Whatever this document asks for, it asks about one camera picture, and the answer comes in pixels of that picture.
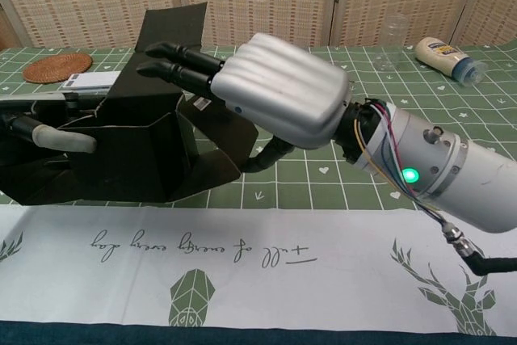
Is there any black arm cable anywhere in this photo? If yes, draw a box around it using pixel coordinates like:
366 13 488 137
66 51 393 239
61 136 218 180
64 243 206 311
439 219 517 277

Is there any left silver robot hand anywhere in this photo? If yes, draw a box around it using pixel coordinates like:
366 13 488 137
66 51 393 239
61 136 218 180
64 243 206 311
0 92 112 155

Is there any green checked deer tablecloth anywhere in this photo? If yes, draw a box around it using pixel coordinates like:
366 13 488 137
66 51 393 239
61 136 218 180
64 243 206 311
0 44 517 340

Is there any mayonnaise squeeze bottle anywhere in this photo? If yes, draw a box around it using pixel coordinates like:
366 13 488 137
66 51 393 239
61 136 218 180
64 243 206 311
414 36 490 87

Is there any white folded laptop stand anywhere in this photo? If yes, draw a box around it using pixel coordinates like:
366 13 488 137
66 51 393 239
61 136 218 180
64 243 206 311
63 71 122 94

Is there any black cardboard folding box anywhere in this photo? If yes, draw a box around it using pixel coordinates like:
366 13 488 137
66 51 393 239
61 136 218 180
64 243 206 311
0 2 259 205

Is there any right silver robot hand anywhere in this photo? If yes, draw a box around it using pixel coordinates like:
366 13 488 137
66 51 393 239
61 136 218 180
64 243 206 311
136 32 367 175

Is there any clear plastic cup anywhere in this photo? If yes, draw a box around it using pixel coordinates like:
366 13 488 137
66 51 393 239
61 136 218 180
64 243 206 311
373 14 409 75

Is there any round woven rattan coaster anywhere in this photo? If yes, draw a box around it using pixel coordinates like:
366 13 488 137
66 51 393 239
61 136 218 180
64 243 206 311
23 53 93 84

